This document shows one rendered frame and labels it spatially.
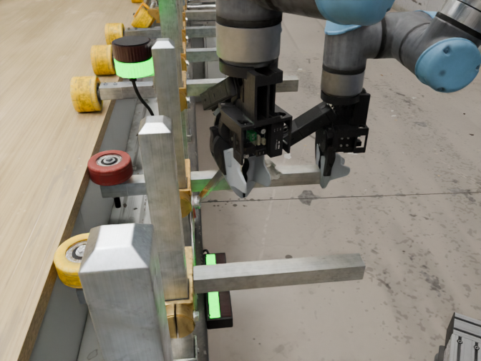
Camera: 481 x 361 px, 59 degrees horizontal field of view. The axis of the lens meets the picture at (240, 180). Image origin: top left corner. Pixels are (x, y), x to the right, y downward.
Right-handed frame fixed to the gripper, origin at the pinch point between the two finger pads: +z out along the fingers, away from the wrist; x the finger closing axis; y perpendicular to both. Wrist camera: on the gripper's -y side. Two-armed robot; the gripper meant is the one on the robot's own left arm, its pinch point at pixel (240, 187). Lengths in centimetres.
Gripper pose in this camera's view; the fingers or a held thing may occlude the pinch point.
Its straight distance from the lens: 63.5
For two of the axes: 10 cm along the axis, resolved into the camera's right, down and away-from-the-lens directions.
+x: 9.0, -2.5, 3.7
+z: 0.0, 8.3, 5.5
